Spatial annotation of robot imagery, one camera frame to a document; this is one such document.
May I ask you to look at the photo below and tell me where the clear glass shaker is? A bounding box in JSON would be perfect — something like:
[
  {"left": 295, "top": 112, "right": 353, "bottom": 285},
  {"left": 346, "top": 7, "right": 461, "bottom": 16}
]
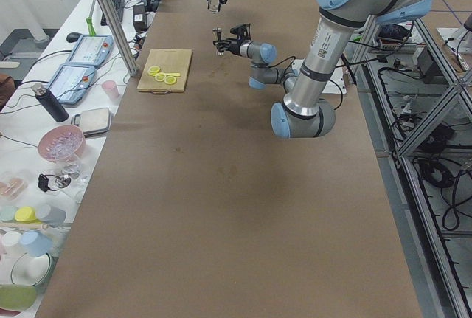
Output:
[{"left": 207, "top": 0, "right": 220, "bottom": 14}]

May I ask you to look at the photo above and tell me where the steel measuring jigger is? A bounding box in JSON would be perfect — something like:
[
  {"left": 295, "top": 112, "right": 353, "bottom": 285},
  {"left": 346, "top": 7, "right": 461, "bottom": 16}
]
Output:
[{"left": 212, "top": 27, "right": 225, "bottom": 56}]

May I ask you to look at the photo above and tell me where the pink plastic cup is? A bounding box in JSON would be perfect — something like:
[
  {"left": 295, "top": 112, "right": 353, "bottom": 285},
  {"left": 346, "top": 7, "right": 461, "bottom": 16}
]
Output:
[{"left": 101, "top": 80, "right": 120, "bottom": 100}]

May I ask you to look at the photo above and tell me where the grey cup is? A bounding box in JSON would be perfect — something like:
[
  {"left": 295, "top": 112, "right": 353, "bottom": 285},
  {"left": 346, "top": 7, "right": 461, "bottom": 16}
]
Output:
[{"left": 35, "top": 204, "right": 66, "bottom": 227}]

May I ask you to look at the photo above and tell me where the yellow cup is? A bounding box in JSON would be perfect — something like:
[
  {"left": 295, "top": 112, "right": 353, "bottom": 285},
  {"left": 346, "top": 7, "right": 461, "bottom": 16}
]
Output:
[{"left": 14, "top": 206, "right": 40, "bottom": 224}]

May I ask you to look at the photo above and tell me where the bamboo cutting board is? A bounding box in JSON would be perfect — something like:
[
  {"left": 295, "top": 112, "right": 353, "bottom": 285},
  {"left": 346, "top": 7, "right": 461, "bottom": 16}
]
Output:
[{"left": 136, "top": 49, "right": 192, "bottom": 94}]

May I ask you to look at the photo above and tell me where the lemon slice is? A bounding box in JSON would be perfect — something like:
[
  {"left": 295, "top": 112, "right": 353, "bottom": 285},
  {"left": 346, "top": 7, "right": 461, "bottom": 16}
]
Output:
[
  {"left": 154, "top": 72, "right": 167, "bottom": 82},
  {"left": 164, "top": 76, "right": 177, "bottom": 86},
  {"left": 147, "top": 66, "right": 161, "bottom": 76}
]

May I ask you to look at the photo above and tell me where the black keyboard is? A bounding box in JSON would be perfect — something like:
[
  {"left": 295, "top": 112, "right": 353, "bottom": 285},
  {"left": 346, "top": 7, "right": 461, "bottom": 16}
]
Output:
[{"left": 100, "top": 0, "right": 126, "bottom": 27}]

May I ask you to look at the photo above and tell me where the blue teach pendant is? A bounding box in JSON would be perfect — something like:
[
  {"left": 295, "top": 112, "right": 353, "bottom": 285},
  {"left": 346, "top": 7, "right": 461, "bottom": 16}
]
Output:
[
  {"left": 66, "top": 35, "right": 114, "bottom": 68},
  {"left": 47, "top": 64, "right": 97, "bottom": 106}
]

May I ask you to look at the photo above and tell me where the silver digital scale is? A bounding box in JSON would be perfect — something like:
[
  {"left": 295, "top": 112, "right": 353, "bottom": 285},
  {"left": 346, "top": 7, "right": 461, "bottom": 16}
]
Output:
[{"left": 71, "top": 108, "right": 113, "bottom": 138}]

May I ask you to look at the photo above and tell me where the black thermos bottle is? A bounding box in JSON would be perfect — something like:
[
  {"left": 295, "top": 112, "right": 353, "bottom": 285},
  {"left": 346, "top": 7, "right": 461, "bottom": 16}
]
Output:
[{"left": 31, "top": 83, "right": 69, "bottom": 122}]

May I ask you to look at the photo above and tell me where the pink bowl with ice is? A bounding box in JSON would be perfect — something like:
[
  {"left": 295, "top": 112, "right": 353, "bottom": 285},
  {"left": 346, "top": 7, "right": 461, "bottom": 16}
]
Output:
[{"left": 38, "top": 125, "right": 86, "bottom": 162}]

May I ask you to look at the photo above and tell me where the wine glass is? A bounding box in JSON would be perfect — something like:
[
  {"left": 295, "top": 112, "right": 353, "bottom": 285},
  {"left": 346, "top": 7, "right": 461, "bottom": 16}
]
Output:
[{"left": 55, "top": 153, "right": 82, "bottom": 180}]

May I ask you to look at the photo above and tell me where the white bowl green rim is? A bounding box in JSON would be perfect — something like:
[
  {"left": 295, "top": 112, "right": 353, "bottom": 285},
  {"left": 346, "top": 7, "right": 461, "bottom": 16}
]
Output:
[{"left": 10, "top": 254, "right": 52, "bottom": 286}]

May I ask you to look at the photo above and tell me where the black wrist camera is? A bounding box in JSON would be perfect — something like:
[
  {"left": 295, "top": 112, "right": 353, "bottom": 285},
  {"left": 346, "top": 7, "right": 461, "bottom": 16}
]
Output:
[{"left": 230, "top": 24, "right": 251, "bottom": 41}]

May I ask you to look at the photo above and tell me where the aluminium frame post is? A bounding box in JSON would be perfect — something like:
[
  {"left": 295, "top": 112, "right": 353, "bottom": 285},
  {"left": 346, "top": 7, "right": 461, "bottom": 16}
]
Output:
[{"left": 98, "top": 0, "right": 139, "bottom": 77}]

